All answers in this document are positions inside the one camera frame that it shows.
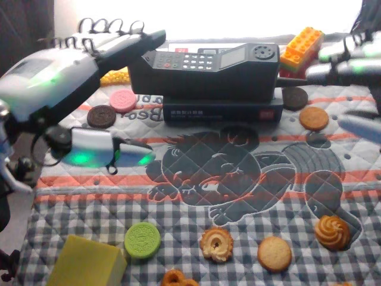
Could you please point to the large black toy phone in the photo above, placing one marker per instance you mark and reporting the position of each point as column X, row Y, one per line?
column 202, row 82

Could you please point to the white calculator box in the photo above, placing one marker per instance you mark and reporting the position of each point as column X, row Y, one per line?
column 223, row 111

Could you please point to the bag of yellow beads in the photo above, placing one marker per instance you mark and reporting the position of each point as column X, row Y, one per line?
column 116, row 77

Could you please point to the dark curtain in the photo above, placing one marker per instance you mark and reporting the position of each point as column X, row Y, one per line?
column 372, row 18
column 23, row 29

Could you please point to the swirl butter cookie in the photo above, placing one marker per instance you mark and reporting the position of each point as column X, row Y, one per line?
column 332, row 232

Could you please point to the green sandwich cookie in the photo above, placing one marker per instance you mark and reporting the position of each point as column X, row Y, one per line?
column 142, row 240

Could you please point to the round tan biscuit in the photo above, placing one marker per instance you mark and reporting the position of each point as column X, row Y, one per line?
column 313, row 118
column 274, row 254

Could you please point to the pink sandwich cookie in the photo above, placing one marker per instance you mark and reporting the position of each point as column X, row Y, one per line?
column 123, row 100

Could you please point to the tan cookie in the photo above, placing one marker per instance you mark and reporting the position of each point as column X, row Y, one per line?
column 343, row 284

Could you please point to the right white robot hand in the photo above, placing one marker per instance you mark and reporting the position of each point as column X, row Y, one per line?
column 351, row 68

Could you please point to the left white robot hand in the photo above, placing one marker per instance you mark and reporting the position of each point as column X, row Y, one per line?
column 53, row 80

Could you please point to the pretzel shaped cookie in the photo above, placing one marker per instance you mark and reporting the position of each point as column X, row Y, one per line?
column 175, row 280

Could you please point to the yellow foam block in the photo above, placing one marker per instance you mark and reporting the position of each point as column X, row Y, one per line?
column 83, row 262

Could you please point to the orange building block toy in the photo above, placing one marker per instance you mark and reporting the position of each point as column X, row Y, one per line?
column 300, row 49

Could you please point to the black clamp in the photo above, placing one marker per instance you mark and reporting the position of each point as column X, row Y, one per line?
column 9, row 265

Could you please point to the grey bear print quilt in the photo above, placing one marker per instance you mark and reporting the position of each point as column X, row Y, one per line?
column 268, row 190

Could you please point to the brown sandwich cookie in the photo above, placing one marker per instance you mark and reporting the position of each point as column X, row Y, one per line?
column 295, row 99
column 102, row 116

